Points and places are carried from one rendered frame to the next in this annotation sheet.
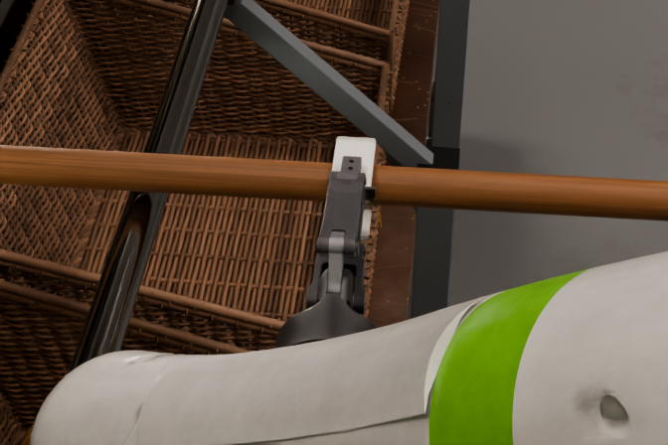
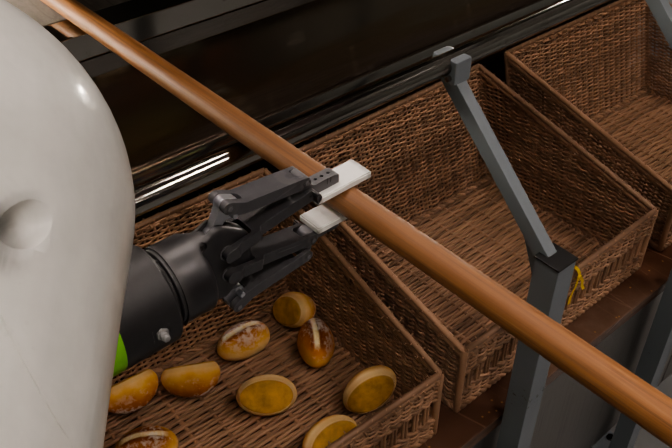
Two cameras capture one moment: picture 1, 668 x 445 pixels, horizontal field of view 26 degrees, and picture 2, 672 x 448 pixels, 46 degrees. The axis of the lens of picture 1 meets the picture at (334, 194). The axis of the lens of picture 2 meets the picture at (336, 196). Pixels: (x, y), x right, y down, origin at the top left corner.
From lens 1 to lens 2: 0.63 m
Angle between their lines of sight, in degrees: 34
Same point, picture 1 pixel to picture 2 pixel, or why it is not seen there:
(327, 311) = (183, 240)
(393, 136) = (527, 223)
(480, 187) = (401, 236)
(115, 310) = (148, 190)
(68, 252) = not seen: hidden behind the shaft
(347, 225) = (246, 197)
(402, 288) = not seen: hidden behind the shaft
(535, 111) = not seen: outside the picture
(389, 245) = (585, 324)
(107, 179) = (220, 121)
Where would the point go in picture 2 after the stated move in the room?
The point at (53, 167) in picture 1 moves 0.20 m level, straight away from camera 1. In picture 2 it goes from (200, 101) to (292, 33)
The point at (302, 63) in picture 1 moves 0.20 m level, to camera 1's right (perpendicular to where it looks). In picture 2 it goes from (483, 143) to (617, 206)
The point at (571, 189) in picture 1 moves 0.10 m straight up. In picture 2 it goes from (457, 272) to (469, 180)
